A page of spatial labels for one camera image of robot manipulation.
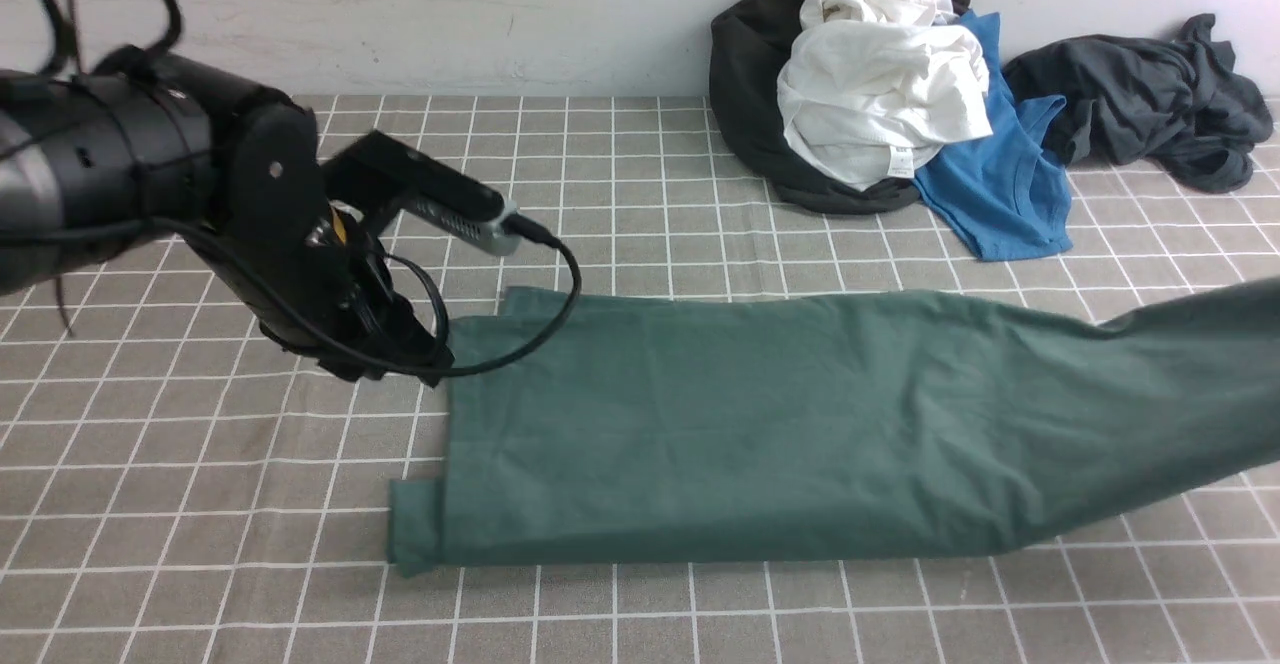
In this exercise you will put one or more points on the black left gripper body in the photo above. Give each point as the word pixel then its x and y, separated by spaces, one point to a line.
pixel 336 277

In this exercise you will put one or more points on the green long-sleeve shirt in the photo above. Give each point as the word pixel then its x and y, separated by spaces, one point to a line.
pixel 911 424

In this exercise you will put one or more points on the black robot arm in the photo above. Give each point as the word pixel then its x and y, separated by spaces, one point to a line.
pixel 98 165

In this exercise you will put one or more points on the blue t-shirt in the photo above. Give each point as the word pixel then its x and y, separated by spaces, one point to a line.
pixel 1004 195

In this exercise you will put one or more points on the grey checked tablecloth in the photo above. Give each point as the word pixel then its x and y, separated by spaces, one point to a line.
pixel 178 490

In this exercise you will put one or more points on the black garment in pile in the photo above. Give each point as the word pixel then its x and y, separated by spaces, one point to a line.
pixel 751 42

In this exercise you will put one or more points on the white garment in pile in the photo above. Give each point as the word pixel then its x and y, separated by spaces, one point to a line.
pixel 874 88

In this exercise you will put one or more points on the dark grey crumpled garment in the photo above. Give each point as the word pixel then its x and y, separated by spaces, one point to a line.
pixel 1178 102

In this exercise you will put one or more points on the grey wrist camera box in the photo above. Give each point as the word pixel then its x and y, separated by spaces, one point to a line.
pixel 440 199

